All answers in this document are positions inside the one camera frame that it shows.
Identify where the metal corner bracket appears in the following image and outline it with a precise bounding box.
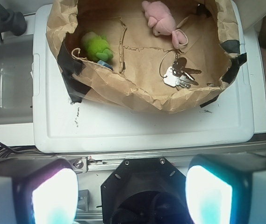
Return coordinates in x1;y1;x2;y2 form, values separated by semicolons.
68;157;88;174

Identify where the white plastic lid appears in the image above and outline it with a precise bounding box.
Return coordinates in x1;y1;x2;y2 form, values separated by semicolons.
33;5;254;153

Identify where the aluminium frame rail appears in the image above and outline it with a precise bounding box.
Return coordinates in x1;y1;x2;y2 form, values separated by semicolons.
0;140;266;172

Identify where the green plush toy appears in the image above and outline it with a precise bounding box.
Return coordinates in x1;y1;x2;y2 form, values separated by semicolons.
81;32;114;62

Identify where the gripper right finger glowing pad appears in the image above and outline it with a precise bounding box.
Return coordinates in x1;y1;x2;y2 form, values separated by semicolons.
186;153;266;224

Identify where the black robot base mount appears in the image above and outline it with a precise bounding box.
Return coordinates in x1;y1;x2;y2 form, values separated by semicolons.
101;158;192;224

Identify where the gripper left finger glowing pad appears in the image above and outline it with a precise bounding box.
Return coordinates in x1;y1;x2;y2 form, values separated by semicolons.
0;158;79;224

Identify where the silver key bunch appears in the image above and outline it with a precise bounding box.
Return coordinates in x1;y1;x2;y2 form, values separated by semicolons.
158;49;202;89

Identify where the pink plush toy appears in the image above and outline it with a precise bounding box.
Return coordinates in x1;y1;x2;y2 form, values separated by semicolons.
141;0;188;49

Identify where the brown paper bag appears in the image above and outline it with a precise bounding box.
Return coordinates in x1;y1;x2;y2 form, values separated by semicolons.
46;0;246;113

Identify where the dark grey faucet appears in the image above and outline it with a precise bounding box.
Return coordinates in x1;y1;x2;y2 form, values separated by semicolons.
0;4;27;42

